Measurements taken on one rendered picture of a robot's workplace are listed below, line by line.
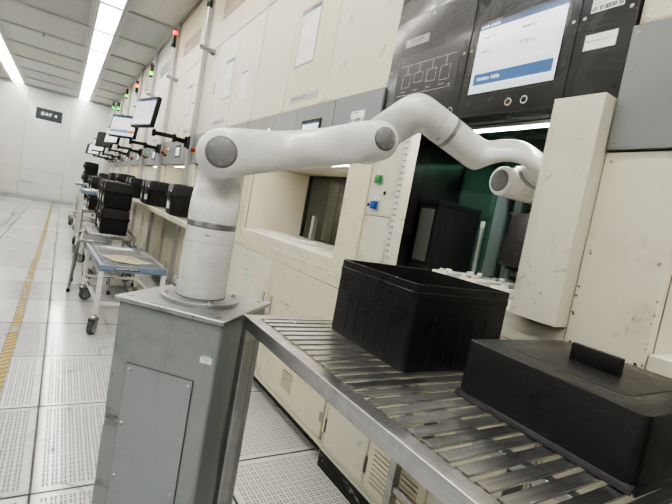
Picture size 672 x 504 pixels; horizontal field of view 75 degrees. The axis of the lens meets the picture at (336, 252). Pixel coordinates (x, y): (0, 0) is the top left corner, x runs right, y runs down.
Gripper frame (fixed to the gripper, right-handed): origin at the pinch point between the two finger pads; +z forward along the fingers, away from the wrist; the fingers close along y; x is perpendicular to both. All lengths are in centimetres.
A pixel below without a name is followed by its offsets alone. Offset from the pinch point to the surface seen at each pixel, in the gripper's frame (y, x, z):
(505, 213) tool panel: -63, -2, 48
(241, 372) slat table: -7, -59, -95
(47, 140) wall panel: -1364, 38, -255
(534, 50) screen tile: 3.7, 34.7, -33.2
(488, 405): 43, -44, -71
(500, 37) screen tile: -9, 41, -34
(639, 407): 62, -35, -68
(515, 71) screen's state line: -0.9, 30.0, -33.4
